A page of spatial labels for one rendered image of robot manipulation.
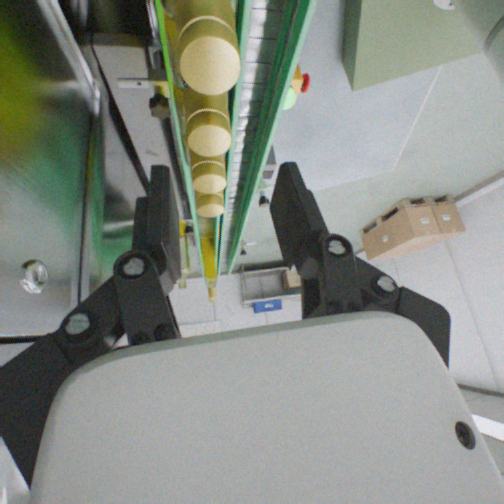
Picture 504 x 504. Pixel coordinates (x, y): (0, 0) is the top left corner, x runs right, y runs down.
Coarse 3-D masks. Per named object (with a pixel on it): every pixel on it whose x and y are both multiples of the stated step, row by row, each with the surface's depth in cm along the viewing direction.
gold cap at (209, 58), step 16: (192, 0) 12; (208, 0) 12; (224, 0) 13; (176, 16) 14; (192, 16) 12; (208, 16) 12; (224, 16) 13; (192, 32) 12; (208, 32) 12; (224, 32) 12; (192, 48) 12; (208, 48) 12; (224, 48) 12; (192, 64) 13; (208, 64) 13; (224, 64) 13; (240, 64) 13; (192, 80) 14; (208, 80) 14; (224, 80) 14
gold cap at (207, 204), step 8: (200, 192) 28; (216, 192) 29; (200, 200) 28; (208, 200) 28; (216, 200) 28; (200, 208) 28; (208, 208) 29; (216, 208) 29; (224, 208) 29; (208, 216) 31
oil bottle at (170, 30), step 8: (168, 24) 18; (168, 32) 18; (176, 32) 18; (168, 40) 19; (176, 40) 18; (168, 48) 19; (176, 48) 19; (168, 56) 20; (176, 56) 19; (176, 64) 20; (176, 72) 20; (176, 80) 21; (184, 80) 21; (184, 88) 21
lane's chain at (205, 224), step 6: (192, 186) 73; (198, 216) 93; (198, 222) 98; (204, 222) 99; (210, 222) 100; (198, 228) 104; (204, 228) 105; (210, 228) 106; (204, 234) 112; (210, 234) 113
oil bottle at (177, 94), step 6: (174, 84) 24; (174, 90) 24; (180, 90) 24; (174, 96) 24; (180, 96) 24; (228, 96) 25; (174, 102) 25; (180, 102) 24; (180, 108) 24; (180, 114) 25; (180, 120) 25; (180, 126) 26; (186, 132) 26
